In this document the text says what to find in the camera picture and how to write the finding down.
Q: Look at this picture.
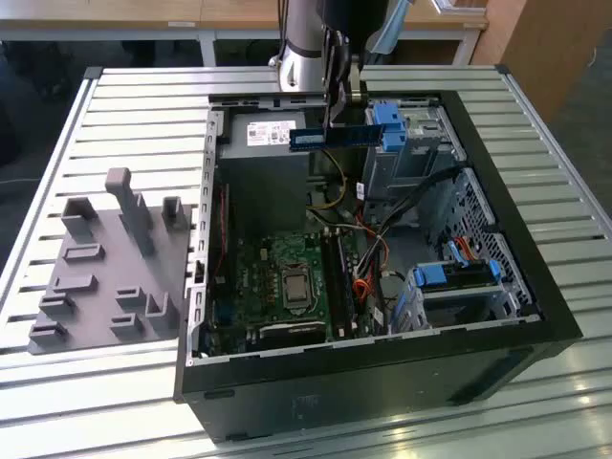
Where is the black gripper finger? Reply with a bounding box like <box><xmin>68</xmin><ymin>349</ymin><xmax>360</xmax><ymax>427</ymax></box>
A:
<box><xmin>321</xmin><ymin>29</ymin><xmax>353</xmax><ymax>142</ymax></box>
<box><xmin>347</xmin><ymin>53</ymin><xmax>367</xmax><ymax>104</ymax></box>

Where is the blue RAM stick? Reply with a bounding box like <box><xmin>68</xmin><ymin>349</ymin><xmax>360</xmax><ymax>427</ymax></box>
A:
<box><xmin>290</xmin><ymin>122</ymin><xmax>386</xmax><ymax>153</ymax></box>

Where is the black RAM slot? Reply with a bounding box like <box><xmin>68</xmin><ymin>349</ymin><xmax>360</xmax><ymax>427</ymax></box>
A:
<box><xmin>319</xmin><ymin>228</ymin><xmax>348</xmax><ymax>341</ymax></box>

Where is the blue drive bay clip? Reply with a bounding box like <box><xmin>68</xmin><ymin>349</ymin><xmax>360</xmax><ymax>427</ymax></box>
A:
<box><xmin>374</xmin><ymin>102</ymin><xmax>408</xmax><ymax>152</ymax></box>

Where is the grey power supply unit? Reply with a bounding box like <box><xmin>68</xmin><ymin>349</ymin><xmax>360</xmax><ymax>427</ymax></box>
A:
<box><xmin>217</xmin><ymin>110</ymin><xmax>313</xmax><ymax>238</ymax></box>

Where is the wooden cabinet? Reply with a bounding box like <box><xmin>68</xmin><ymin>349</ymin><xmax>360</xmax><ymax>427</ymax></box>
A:
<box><xmin>470</xmin><ymin>0</ymin><xmax>612</xmax><ymax>124</ymax></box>

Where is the blue disk carrier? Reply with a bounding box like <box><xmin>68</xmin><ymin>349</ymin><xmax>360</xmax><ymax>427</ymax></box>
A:
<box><xmin>413</xmin><ymin>260</ymin><xmax>501</xmax><ymax>291</ymax></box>

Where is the silver CPU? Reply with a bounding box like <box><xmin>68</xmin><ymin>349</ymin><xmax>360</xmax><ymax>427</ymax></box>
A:
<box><xmin>285</xmin><ymin>275</ymin><xmax>310</xmax><ymax>301</ymax></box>

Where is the green motherboard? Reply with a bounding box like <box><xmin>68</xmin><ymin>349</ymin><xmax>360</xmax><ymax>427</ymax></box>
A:
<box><xmin>208</xmin><ymin>231</ymin><xmax>379</xmax><ymax>355</ymax></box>

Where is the metal CPU socket cover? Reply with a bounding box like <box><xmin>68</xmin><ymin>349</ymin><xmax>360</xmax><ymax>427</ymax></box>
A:
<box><xmin>280</xmin><ymin>265</ymin><xmax>315</xmax><ymax>316</ymax></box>

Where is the metal disk bay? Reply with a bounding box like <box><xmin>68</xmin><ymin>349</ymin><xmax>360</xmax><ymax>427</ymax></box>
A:
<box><xmin>389</xmin><ymin>260</ymin><xmax>542</xmax><ymax>335</ymax></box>

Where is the black expansion card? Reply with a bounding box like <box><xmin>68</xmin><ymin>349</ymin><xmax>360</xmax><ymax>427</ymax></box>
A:
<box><xmin>257</xmin><ymin>319</ymin><xmax>329</xmax><ymax>351</ymax></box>

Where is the black open PC case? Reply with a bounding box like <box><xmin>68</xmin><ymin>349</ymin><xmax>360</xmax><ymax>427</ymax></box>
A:
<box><xmin>172</xmin><ymin>89</ymin><xmax>583</xmax><ymax>444</ymax></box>

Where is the grey plastic parts rack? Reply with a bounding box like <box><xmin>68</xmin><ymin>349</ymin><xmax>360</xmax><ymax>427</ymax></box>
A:
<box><xmin>27</xmin><ymin>166</ymin><xmax>195</xmax><ymax>356</ymax></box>

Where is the yellow wire bundle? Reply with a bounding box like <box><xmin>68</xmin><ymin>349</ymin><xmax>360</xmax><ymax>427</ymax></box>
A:
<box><xmin>307</xmin><ymin>149</ymin><xmax>348</xmax><ymax>212</ymax></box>

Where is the black cable bundle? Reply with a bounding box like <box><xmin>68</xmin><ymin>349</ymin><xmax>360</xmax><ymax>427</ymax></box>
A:
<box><xmin>356</xmin><ymin>164</ymin><xmax>468</xmax><ymax>288</ymax></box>

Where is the thin red wire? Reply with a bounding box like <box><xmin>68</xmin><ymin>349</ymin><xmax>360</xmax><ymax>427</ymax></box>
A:
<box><xmin>212</xmin><ymin>185</ymin><xmax>230</xmax><ymax>279</ymax></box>

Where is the orange wire bundle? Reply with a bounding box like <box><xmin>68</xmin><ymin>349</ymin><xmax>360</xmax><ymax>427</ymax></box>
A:
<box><xmin>352</xmin><ymin>279</ymin><xmax>380</xmax><ymax>306</ymax></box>

